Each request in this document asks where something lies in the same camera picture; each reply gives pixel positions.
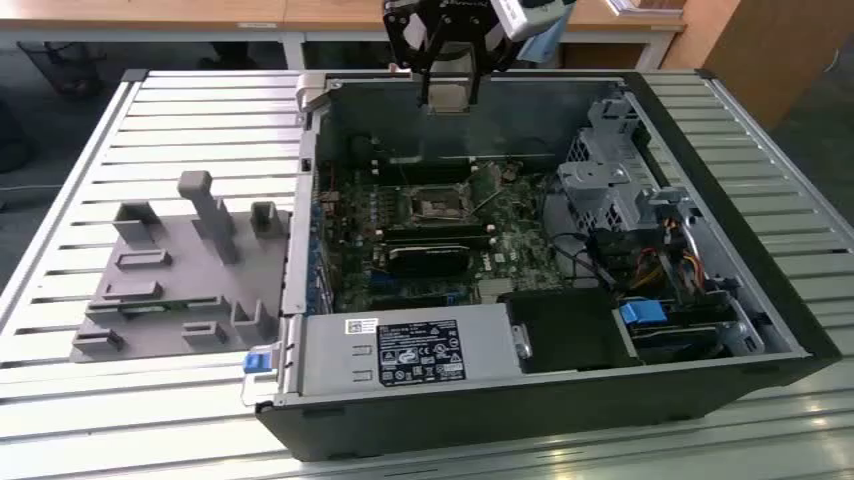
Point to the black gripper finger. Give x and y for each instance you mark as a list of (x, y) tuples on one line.
[(428, 90), (475, 90)]

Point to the silver topped CPU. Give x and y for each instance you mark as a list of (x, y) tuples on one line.
[(449, 97)]

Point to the CPU socket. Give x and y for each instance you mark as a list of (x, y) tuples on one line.
[(437, 205)]

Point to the white paper stack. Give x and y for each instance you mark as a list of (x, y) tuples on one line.
[(624, 5)]

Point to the silver metal drive cage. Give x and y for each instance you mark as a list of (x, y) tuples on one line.
[(601, 200)]

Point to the green motherboard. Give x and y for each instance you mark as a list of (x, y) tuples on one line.
[(521, 245)]

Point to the black graphics card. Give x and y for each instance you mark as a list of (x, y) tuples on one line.
[(428, 260)]

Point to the silver chipset heatsink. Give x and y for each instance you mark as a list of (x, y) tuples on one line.
[(497, 290)]

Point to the wooden desk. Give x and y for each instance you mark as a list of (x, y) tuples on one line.
[(168, 12)]

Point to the wooden cabinet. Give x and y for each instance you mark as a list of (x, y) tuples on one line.
[(788, 50)]

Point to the blue disk carrier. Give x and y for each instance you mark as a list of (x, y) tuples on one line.
[(643, 314)]

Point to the gray parts rack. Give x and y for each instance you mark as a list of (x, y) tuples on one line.
[(174, 280)]

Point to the silver power supply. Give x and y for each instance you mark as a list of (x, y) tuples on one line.
[(321, 350)]

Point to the black mesh wastebasket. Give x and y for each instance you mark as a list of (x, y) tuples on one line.
[(64, 65)]

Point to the green RAM stick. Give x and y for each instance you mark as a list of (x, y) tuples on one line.
[(177, 305)]

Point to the blue case latch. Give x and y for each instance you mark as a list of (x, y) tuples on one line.
[(260, 362)]

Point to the black open PC case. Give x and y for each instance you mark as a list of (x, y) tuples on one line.
[(468, 425)]

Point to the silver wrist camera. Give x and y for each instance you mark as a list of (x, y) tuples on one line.
[(515, 17)]

